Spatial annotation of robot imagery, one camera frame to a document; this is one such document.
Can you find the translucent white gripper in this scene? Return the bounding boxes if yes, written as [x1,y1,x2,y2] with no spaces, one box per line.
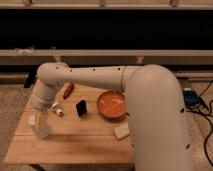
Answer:
[31,96,54,113]

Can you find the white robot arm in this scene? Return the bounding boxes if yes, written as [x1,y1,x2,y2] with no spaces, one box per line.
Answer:
[32,63,194,171]

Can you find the black eraser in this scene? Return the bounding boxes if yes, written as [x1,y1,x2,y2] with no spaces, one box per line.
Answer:
[76,100,87,117]

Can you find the small white bottle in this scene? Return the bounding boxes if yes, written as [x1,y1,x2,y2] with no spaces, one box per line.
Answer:
[51,101,64,117]

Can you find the red brown oblong object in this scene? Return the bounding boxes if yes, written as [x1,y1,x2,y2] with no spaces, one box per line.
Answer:
[63,83,75,99]

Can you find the wooden table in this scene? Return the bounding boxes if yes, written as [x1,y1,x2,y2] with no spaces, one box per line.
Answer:
[4,85,133,164]

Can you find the orange bowl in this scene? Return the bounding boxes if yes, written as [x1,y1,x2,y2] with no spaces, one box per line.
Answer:
[96,91,126,119]

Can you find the white sponge block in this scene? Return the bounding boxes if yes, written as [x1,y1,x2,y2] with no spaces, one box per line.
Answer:
[114,124,129,140]

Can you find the blue device on floor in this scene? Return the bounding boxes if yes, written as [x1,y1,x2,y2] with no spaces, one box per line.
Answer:
[183,88,200,107]

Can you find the black cable on floor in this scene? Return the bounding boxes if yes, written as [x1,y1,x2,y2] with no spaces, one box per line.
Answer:
[185,79,213,168]

